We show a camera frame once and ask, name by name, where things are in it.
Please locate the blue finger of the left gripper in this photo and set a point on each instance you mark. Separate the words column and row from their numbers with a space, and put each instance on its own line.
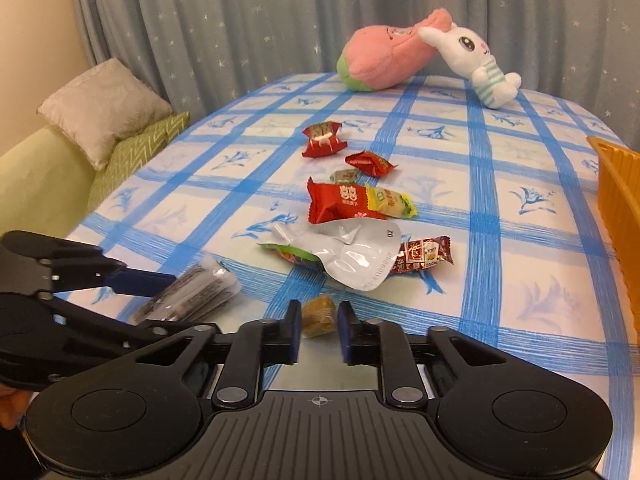
column 138, row 283

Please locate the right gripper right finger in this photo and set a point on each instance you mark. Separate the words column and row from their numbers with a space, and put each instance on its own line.
column 384, row 346

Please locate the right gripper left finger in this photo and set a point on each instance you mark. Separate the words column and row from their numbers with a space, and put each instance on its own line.
column 244, row 355

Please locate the small brown candy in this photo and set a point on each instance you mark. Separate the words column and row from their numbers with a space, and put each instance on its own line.
column 318, row 316

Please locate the clear dark snack packet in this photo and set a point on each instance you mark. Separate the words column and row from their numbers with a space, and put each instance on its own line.
column 205, row 286

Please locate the small red candy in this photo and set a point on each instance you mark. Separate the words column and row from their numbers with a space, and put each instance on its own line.
column 371, row 164

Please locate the red candy with gold label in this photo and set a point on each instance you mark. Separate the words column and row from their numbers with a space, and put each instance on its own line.
column 323, row 140

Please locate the person's left hand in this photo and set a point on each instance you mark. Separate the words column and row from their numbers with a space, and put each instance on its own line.
column 13, row 406

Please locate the dark red snack packet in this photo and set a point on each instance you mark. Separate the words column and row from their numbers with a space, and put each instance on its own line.
column 423, row 254

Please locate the green zigzag cushion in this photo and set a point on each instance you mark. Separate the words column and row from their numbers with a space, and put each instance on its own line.
column 133, row 153

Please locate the green sofa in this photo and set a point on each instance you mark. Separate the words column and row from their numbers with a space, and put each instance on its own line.
column 45, row 184

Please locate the yellow green snack bar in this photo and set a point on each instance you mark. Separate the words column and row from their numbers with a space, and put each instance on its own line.
column 390, row 203

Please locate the large red snack packet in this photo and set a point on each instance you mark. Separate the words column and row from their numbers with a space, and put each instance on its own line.
column 329, row 202

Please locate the small green-brown candy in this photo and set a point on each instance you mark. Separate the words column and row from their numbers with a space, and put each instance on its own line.
column 345, row 176

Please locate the beige cushion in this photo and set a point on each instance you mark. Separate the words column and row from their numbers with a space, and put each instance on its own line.
column 102, row 107

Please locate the blue star curtain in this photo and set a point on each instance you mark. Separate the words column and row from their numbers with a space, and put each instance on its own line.
column 202, row 54

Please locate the pink plush toy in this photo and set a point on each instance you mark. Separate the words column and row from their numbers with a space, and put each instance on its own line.
column 378, row 57

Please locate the orange plastic tray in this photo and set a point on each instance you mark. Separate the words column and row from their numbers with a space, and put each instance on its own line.
column 618, row 202

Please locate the white bunny plush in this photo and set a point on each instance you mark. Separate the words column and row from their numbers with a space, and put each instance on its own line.
column 468, row 55

